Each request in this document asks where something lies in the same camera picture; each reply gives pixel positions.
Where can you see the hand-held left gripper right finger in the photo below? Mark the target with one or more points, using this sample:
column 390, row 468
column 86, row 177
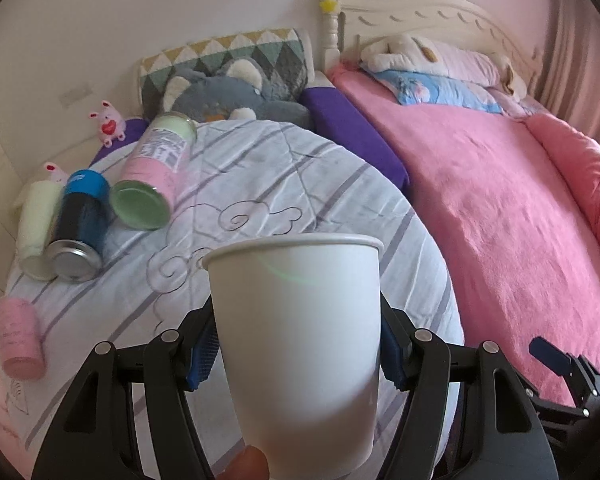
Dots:
column 391, row 355

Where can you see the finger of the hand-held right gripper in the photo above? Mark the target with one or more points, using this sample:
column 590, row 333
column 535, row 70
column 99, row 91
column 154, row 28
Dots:
column 550, row 354
column 555, row 410

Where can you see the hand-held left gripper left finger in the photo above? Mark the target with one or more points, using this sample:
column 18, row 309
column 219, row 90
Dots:
column 203, row 355

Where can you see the white paper cup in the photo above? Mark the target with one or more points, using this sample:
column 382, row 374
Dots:
column 300, row 335

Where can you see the person's left hand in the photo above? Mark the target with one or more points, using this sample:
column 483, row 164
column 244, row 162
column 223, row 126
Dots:
column 245, row 466

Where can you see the pink fleece blanket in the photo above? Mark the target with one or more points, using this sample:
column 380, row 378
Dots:
column 470, row 200

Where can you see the blue metal can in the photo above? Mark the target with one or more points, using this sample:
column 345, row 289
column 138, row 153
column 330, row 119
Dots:
column 80, row 220

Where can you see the rolled pink quilt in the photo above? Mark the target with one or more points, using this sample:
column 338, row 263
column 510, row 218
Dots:
column 580, row 170

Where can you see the small pink can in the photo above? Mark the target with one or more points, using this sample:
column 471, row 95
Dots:
column 16, row 332

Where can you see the white striped quilt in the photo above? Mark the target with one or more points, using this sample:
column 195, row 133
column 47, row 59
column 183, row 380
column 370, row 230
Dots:
column 280, row 180

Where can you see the pink can with green lid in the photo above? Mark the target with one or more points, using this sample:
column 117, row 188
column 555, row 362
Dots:
column 157, row 160

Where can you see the pale green can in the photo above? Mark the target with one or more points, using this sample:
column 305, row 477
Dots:
column 37, row 225

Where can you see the purple bolster cushion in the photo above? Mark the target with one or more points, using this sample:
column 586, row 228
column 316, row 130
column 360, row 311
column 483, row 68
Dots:
column 352, row 130

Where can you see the purple cloth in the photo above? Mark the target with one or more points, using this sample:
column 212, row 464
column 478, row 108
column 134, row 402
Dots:
column 127, row 135

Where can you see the small white bunny plush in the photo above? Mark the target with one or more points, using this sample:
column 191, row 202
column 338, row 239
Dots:
column 54, row 172

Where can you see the pink pig plush toy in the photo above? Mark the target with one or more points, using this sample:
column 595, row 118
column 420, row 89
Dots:
column 109, row 125

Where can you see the grey plush toy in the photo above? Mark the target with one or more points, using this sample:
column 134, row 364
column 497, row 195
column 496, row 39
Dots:
column 220, row 92

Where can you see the blue cartoon pillow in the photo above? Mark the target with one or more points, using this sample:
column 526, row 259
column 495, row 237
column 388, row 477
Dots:
column 440, row 92

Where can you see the pink curtain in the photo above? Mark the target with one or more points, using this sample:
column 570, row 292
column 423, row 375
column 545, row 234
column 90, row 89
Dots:
column 585, row 60

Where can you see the pink pillow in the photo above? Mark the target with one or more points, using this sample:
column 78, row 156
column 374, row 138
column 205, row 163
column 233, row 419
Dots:
column 465, row 65

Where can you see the white dog plush toy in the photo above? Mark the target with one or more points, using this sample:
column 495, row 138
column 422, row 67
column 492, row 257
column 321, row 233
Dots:
column 395, row 50

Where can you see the triangle patterned pillow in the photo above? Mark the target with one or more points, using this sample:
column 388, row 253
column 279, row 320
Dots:
column 275, row 52

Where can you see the cream wooden headboard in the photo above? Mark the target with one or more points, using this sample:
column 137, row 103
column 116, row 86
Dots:
column 430, row 12

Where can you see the white wall socket plate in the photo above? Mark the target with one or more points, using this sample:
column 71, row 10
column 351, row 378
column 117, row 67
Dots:
column 76, row 96

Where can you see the cream bed post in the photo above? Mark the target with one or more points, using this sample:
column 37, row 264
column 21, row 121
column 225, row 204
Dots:
column 331, row 35

